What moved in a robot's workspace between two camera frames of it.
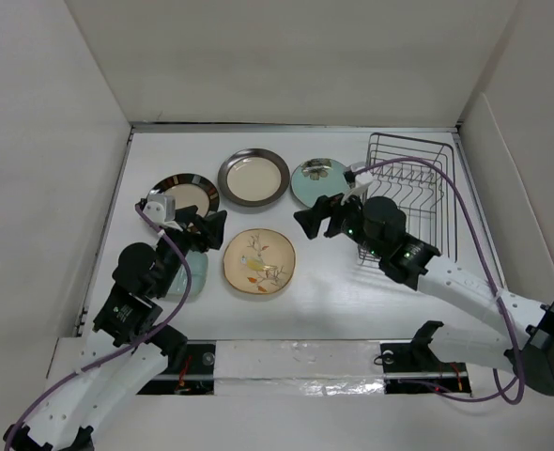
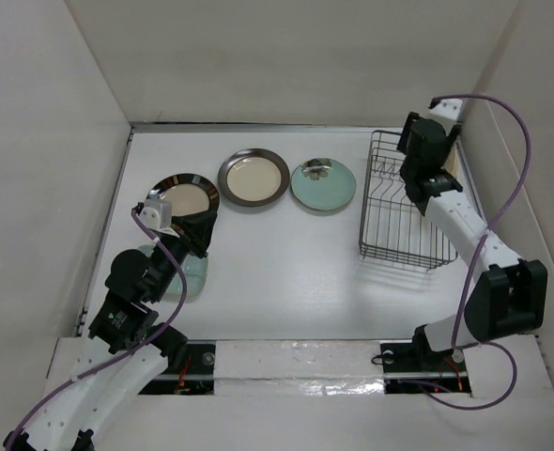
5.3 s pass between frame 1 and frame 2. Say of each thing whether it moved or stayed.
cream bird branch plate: moved
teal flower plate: stayed
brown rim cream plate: stayed
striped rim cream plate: stayed
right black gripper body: moved
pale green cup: stayed
